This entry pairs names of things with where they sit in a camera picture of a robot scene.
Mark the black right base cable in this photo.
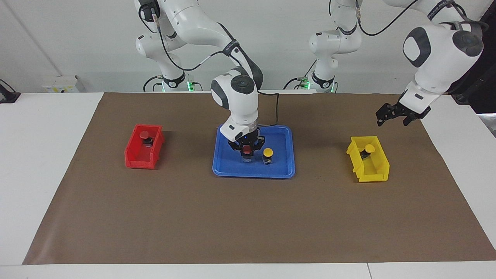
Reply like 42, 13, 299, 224
143, 75, 163, 92

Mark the black equipment stand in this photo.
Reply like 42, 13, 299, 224
446, 12, 496, 114

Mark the yellow plastic bin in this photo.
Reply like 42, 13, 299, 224
346, 136, 390, 183

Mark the black left base cable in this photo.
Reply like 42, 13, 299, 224
283, 60, 316, 90

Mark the brown paper mat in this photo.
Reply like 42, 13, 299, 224
22, 92, 496, 265

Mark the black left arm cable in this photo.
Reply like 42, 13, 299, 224
355, 0, 421, 36

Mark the blue plastic tray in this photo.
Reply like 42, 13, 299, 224
212, 123, 296, 179

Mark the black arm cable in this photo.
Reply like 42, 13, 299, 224
355, 0, 421, 36
138, 0, 280, 127

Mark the black base cable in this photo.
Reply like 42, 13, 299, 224
283, 60, 316, 90
143, 75, 163, 92

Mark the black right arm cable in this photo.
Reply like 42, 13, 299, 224
138, 0, 280, 127

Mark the black clamp mount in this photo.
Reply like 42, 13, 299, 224
0, 79, 21, 104

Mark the red plastic bin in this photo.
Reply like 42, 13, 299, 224
124, 124, 165, 170

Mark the white wall outlet box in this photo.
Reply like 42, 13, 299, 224
42, 76, 80, 93

